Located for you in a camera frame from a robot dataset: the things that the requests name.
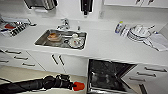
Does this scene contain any white wall cabinet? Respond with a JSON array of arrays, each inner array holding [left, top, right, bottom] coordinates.
[[102, 0, 168, 10]]

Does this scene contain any stainless steel dishwasher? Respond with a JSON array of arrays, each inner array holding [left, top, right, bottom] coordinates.
[[86, 58, 138, 94]]

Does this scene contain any chrome faucet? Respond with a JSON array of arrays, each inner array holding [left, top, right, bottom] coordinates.
[[56, 17, 71, 31]]

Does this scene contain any white cup in sink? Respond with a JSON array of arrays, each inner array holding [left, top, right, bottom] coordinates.
[[69, 32, 83, 48]]

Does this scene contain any white wall outlet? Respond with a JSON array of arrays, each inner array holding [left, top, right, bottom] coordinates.
[[98, 10, 105, 20]]

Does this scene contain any white two-door sink cabinet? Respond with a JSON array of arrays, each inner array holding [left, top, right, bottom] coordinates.
[[25, 49, 91, 80]]

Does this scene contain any white drawer stack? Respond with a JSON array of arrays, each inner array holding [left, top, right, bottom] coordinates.
[[0, 47, 47, 73], [121, 63, 168, 94]]

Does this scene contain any paper towel dispenser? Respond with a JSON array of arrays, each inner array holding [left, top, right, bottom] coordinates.
[[22, 0, 59, 11]]

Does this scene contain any small orange cup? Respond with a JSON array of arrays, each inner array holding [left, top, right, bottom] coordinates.
[[73, 81, 87, 93]]

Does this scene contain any small glass jar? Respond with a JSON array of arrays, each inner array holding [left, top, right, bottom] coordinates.
[[121, 26, 130, 38], [114, 20, 125, 35]]

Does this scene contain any white paper pile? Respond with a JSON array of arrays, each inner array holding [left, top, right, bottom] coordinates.
[[147, 32, 168, 53]]

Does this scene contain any black soap dispenser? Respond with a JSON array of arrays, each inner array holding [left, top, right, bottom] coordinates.
[[79, 0, 95, 16]]

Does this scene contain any stainless steel sink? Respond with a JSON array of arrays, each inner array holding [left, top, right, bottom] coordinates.
[[33, 28, 89, 51]]

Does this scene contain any orange item in sink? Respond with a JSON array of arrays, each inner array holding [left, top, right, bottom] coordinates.
[[46, 31, 63, 43]]

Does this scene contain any dish rack with items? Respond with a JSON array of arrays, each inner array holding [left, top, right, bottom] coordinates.
[[0, 19, 32, 38]]

